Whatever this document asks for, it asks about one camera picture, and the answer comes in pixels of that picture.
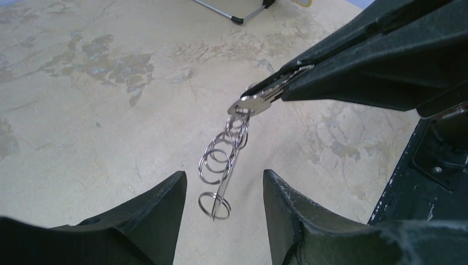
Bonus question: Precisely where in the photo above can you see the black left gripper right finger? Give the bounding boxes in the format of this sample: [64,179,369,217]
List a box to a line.
[263,169,467,264]

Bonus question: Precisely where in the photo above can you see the silver key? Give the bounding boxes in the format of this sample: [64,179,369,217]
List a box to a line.
[227,65,313,117]

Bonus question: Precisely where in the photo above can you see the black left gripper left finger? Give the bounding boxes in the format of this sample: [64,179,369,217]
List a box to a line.
[1,171,187,264]

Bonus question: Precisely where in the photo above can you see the yellow framed whiteboard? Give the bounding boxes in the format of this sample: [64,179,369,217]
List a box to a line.
[292,0,313,7]

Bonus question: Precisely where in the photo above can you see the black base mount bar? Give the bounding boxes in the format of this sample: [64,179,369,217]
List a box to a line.
[368,115,467,225]

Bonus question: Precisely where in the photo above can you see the metal whiteboard stand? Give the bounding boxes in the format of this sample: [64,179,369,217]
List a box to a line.
[193,0,276,25]

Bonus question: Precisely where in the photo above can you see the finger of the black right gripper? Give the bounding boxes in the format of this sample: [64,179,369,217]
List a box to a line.
[241,0,450,97]
[282,32,467,112]

